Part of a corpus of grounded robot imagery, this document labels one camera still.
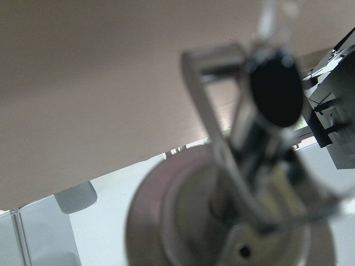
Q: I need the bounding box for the black computer monitor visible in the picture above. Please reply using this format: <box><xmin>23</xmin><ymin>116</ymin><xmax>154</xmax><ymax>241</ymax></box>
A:
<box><xmin>304</xmin><ymin>29</ymin><xmax>354</xmax><ymax>170</ymax></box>

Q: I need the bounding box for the glass sauce dispenser bottle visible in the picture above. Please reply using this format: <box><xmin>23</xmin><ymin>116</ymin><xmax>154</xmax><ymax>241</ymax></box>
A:
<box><xmin>125</xmin><ymin>1</ymin><xmax>354</xmax><ymax>265</ymax></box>

